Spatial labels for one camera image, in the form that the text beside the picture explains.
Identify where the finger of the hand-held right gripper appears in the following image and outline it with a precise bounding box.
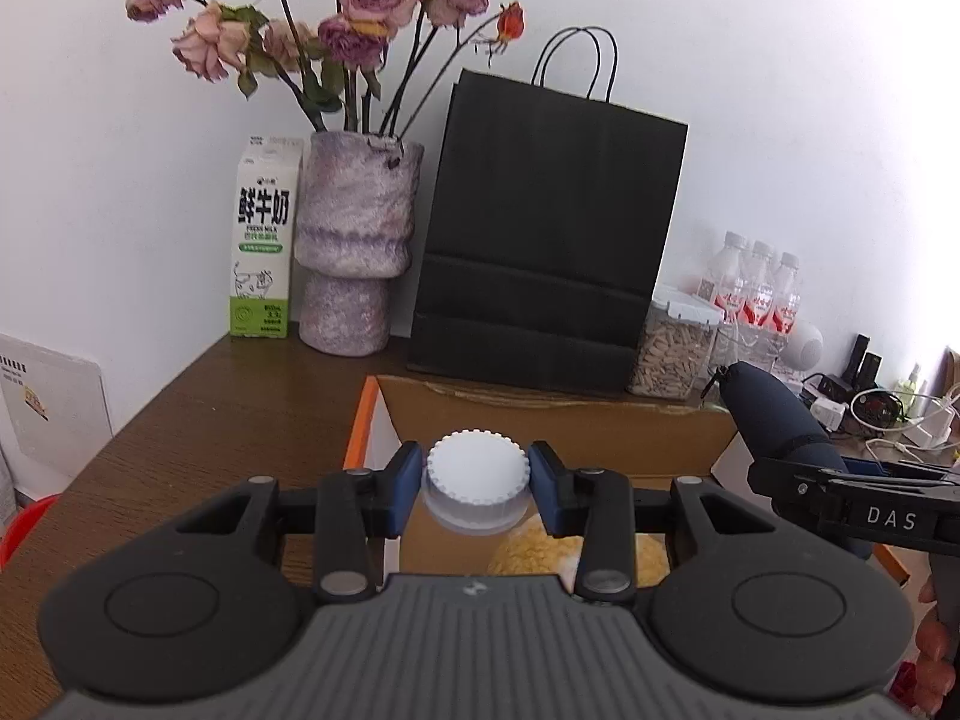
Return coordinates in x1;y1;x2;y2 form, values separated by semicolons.
748;457;845;520

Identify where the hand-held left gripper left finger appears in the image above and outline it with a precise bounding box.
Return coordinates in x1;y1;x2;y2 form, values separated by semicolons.
176;441;422;602

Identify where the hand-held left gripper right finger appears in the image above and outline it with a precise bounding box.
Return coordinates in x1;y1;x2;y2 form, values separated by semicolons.
529;441;777;605

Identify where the white ribbed bottle cap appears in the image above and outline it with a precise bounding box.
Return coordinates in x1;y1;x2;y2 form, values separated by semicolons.
424;430;531;537

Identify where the orange cardboard box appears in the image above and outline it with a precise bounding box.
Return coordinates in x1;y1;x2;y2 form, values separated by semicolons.
343;373;912;593

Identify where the clear seed container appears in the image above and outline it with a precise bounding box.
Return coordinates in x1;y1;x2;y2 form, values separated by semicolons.
628;286;725;400

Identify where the person's right hand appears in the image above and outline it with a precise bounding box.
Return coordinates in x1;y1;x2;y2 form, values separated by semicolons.
915;577;960;717

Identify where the yellow plush toy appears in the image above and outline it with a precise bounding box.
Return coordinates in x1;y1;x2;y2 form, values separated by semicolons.
487;525;668;580

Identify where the white plug adapter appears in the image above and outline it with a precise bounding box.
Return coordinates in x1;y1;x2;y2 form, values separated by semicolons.
911;405;950;447

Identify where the black power adapter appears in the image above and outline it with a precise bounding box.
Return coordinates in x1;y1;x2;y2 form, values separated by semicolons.
802;373;852;402

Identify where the black round gadget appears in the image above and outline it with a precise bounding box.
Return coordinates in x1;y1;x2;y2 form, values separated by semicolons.
851;388;905;428

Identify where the small spray bottle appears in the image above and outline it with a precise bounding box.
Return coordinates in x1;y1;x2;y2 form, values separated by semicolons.
896;364;927;410

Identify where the clear drinking glass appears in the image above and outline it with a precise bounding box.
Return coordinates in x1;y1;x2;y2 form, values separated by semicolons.
716;321;788;376

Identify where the white round speaker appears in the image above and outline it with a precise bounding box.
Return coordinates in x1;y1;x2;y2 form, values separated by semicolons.
780;319;824;374

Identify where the red label water bottle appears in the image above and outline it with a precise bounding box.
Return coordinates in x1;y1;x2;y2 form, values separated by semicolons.
697;232;747;331
769;251;803;336
739;240;779;332

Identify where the black paper bag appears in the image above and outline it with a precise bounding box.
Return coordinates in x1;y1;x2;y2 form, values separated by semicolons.
407;26;689;397

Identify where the purple mottled vase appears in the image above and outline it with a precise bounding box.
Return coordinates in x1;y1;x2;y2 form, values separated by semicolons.
294;131;425;355

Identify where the white green milk carton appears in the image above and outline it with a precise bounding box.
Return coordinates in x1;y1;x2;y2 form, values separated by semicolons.
229;136;305;340

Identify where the white printed card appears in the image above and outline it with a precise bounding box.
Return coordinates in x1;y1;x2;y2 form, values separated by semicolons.
0;334;113;485

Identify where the red plastic basin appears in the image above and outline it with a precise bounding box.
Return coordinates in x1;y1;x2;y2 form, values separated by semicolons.
0;495;53;567

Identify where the white cable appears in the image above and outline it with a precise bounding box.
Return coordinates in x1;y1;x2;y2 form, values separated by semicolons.
862;382;960;466

